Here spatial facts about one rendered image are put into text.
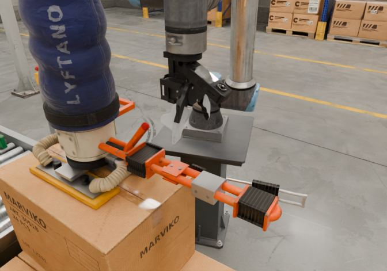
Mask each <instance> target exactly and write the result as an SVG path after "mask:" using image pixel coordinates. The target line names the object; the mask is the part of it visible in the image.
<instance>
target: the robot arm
mask: <svg viewBox="0 0 387 271"><path fill-rule="evenodd" d="M129 2H130V4H132V5H133V6H134V7H139V8H143V7H146V8H157V9H164V19H165V41H166V51H163V54H164V58H168V69H169V73H168V74H165V75H164V77H162V78H160V90H161V100H165V101H167V102H169V103H172V104H175V103H176V104H175V105H174V106H173V108H172V110H171V112H170V113H168V114H163V115H162V116H161V123H162V124H163V125H164V126H166V127H167V128H169V129H170V130H171V131H172V144H174V145H175V144H176V143H177V142H178V141H179V140H180V139H181V133H182V131H183V129H184V123H185V121H186V119H187V117H188V114H189V112H188V108H187V106H191V107H192V111H191V114H190V116H189V124H190V125H191V126H192V127H194V128H196V129H201V130H212V129H217V128H219V127H221V126H222V124H223V117H222V114H221V111H220V108H224V109H231V110H239V111H243V112H253V111H254V109H255V106H256V102H257V98H258V94H259V89H260V84H259V83H256V78H255V77H254V76H253V61H254V53H255V39H256V25H257V11H258V3H259V0H232V6H231V31H230V74H229V75H228V76H227V77H226V79H222V75H221V74H220V73H217V72H209V70H207V69H206V68H205V67H203V66H202V65H201V64H200V63H199V62H197V60H200V59H202V52H204V51H206V50H207V12H208V10H212V9H214V8H216V7H217V6H218V5H219V4H220V2H221V0H129ZM168 77H169V78H168ZM162 85H163V86H164V95H162Z"/></svg>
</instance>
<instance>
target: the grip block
mask: <svg viewBox="0 0 387 271"><path fill-rule="evenodd" d="M161 157H164V158H165V149H164V148H163V147H160V146H157V145H155V144H152V143H149V142H146V143H145V142H144V141H143V142H142V143H140V144H138V145H137V146H135V147H134V148H132V149H131V150H130V151H128V152H126V153H125V159H126V165H127V166H126V167H127V171H129V172H130V173H132V174H135V175H137V176H139V177H142V178H147V179H149V178H150V177H152V176H153V175H155V173H154V172H152V171H150V167H151V165H152V164H155V165H157V166H160V167H164V166H163V165H160V164H159V160H160V158H161Z"/></svg>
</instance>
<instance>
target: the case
mask: <svg viewBox="0 0 387 271"><path fill-rule="evenodd" d="M59 144H60V143H59ZM59 144H55V145H53V146H51V147H49V148H48V149H46V151H47V152H48V154H50V155H56V156H58V157H60V158H62V159H64V160H66V161H67V159H66V154H65V151H63V150H61V147H60V145H59ZM37 163H39V160H37V159H36V158H35V157H34V155H33V154H32V152H31V153H29V154H27V155H25V156H23V157H20V158H18V159H16V160H15V161H12V162H10V163H8V164H6V165H4V166H1V167H0V195H1V198H2V201H3V204H4V206H5V208H6V211H7V214H8V216H9V219H10V221H11V223H12V226H13V229H14V232H15V233H16V236H17V239H18V241H19V244H20V246H21V249H22V250H23V251H25V252H26V253H27V254H28V255H29V256H30V257H31V258H32V259H33V260H35V261H36V262H37V263H38V264H39V265H40V266H41V267H42V268H43V269H45V270H46V271H180V270H181V268H182V267H183V266H184V265H185V264H186V262H187V261H188V260H189V259H190V258H191V256H192V255H193V254H194V252H195V197H194V196H192V195H191V188H189V187H186V186H184V185H182V184H177V185H175V184H173V183H171V182H169V181H166V180H164V179H162V178H163V176H161V175H159V174H157V173H155V175H153V176H152V177H150V178H149V179H147V178H142V177H139V176H137V175H135V174H132V173H131V174H130V175H129V176H128V177H126V178H125V179H124V180H123V181H122V182H121V183H119V185H117V186H118V187H119V189H120V192H119V193H118V194H116V195H115V196H113V197H112V198H111V199H110V200H108V201H107V202H106V203H105V204H103V205H102V206H101V207H100V208H98V209H97V210H95V209H93V208H92V207H90V206H88V205H86V204H85V203H83V202H81V201H79V200H78V199H76V198H74V197H73V196H71V195H69V194H67V193H66V192H64V191H62V190H60V189H59V188H57V187H55V186H53V185H52V184H50V183H49V182H47V181H45V180H43V179H42V178H40V177H38V176H36V175H35V174H33V173H31V172H30V171H29V168H30V167H31V166H33V165H35V164H37Z"/></svg>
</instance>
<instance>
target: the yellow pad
mask: <svg viewBox="0 0 387 271"><path fill-rule="evenodd" d="M51 157H53V159H54V160H52V161H51V162H50V163H49V164H47V165H46V166H45V167H44V166H43V164H41V162H39V163H37V164H35V165H33V166H31V167H30V168H29V171H30V172H31V173H33V174H35V175H36V176H38V177H40V178H42V179H43V180H45V181H47V182H49V183H50V184H52V185H53V186H55V187H57V188H59V189H60V190H62V191H64V192H66V193H67V194H69V195H71V196H73V197H74V198H76V199H78V200H79V201H81V202H83V203H85V204H86V205H88V206H90V207H92V208H93V209H95V210H97V209H98V208H100V207H101V206H102V205H103V204H105V203H106V202H107V201H108V200H110V199H111V198H112V197H113V196H115V195H116V194H118V193H119V192H120V189H119V187H118V186H116V187H114V188H113V189H111V190H110V191H106V192H98V193H92V192H91V191H90V190H89V185H90V183H91V181H92V180H94V179H95V178H99V177H98V176H96V175H94V174H92V173H90V172H88V171H87V172H86V173H84V174H83V175H81V176H79V177H78V178H76V179H75V180H73V181H71V182H70V181H68V180H67V179H65V178H63V177H61V176H59V175H57V174H56V173H55V170H56V169H58V168H59V167H61V166H63V165H65V164H66V163H67V161H66V160H64V159H62V158H60V157H58V156H56V155H52V156H51Z"/></svg>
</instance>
